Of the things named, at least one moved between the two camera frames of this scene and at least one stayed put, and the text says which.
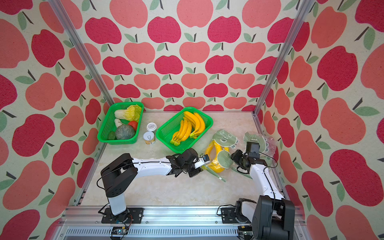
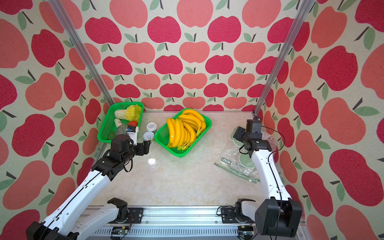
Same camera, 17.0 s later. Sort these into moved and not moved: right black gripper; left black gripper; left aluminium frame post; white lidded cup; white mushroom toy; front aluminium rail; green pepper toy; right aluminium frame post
Moved: right black gripper; left black gripper
Not moved: white mushroom toy; left aluminium frame post; front aluminium rail; green pepper toy; right aluminium frame post; white lidded cup
